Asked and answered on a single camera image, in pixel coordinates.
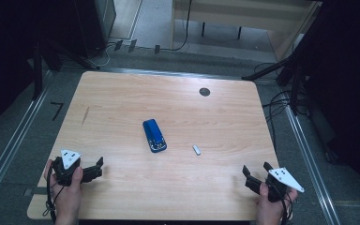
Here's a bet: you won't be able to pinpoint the black metal stand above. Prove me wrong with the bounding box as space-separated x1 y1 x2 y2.
241 52 308 116
32 37 101 101

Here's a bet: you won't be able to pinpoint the black floor cables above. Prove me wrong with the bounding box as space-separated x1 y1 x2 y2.
252 62 310 151

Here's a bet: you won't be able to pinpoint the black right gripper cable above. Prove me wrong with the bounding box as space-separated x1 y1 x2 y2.
279 198 294 225

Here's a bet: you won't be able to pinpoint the black hanging cable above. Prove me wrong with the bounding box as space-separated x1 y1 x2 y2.
160 0 193 53

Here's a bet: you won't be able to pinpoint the grey tape strip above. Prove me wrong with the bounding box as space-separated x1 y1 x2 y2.
22 187 49 197

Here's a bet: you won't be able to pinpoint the black floor tape mark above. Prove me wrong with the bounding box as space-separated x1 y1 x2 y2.
50 101 65 122

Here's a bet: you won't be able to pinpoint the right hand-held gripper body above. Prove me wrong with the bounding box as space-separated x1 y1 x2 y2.
263 167 306 203

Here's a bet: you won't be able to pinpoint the light wooden furniture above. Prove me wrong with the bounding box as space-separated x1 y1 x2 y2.
170 0 323 62

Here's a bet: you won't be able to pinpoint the white floor cable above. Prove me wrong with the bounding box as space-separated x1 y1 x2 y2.
97 43 117 68

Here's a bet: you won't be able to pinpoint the person's right hand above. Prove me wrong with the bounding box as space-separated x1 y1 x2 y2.
255 182 299 225

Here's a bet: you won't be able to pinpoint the black cabinet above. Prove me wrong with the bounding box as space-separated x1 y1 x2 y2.
71 0 117 59

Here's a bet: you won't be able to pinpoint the dark curtain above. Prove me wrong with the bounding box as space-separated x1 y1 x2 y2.
306 0 360 210
0 0 76 139

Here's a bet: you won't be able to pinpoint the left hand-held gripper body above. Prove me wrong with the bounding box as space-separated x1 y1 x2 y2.
52 148 83 188

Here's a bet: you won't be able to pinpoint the metal floor rail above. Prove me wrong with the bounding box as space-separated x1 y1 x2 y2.
0 69 56 217
101 67 278 87
284 104 341 225

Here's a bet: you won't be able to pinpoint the person's left hand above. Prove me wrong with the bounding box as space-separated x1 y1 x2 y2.
43 158 84 225

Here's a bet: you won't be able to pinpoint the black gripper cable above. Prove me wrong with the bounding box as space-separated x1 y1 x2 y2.
41 162 67 225
279 198 294 225

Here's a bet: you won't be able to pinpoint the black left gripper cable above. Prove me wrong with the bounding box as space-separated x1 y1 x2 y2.
41 162 67 225

